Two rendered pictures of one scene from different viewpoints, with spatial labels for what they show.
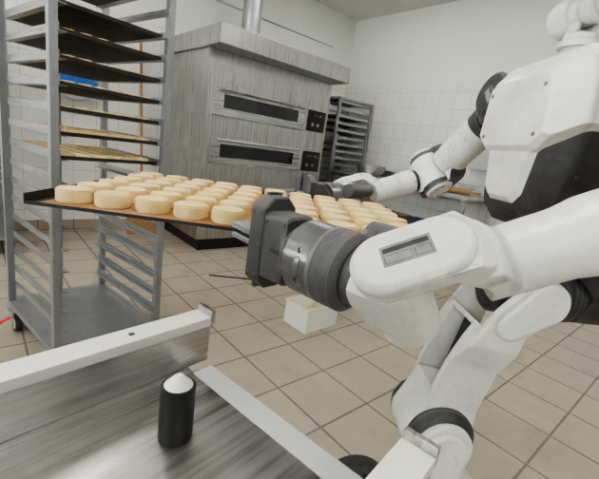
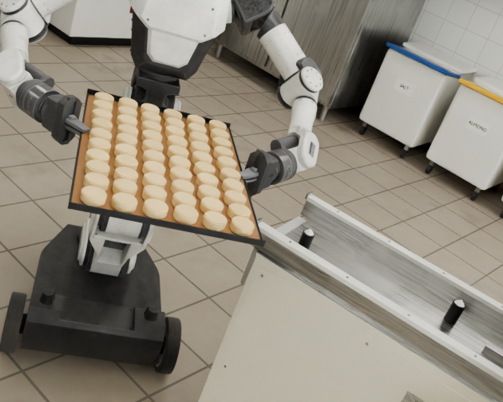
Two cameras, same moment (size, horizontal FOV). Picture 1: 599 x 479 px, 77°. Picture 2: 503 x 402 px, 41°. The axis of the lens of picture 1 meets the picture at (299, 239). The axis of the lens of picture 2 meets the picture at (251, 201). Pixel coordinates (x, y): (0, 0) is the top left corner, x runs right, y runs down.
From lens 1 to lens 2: 1.85 m
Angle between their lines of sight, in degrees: 97
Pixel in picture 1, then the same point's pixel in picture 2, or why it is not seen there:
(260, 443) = (295, 233)
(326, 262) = (296, 167)
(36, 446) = not seen: hidden behind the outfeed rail
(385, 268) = (313, 158)
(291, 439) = (289, 226)
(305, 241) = (288, 164)
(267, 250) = (267, 177)
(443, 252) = (315, 144)
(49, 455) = not seen: hidden behind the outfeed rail
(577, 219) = (312, 116)
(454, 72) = not seen: outside the picture
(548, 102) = (215, 21)
